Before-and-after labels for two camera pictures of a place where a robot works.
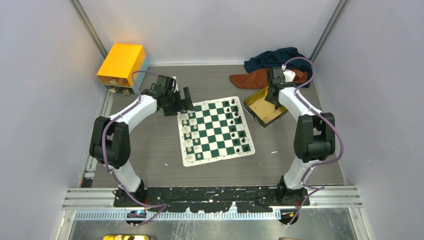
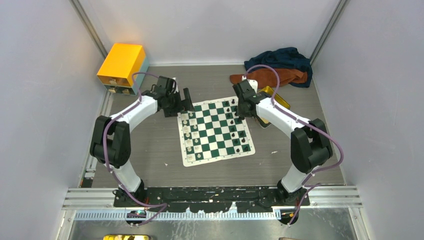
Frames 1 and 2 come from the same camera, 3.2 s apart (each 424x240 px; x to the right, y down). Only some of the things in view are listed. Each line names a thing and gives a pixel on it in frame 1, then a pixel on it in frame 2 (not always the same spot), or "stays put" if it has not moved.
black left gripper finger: (189, 105) stays put
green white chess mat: (216, 130) stays put
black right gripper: (270, 100) → (242, 113)
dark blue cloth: (284, 58) stays put
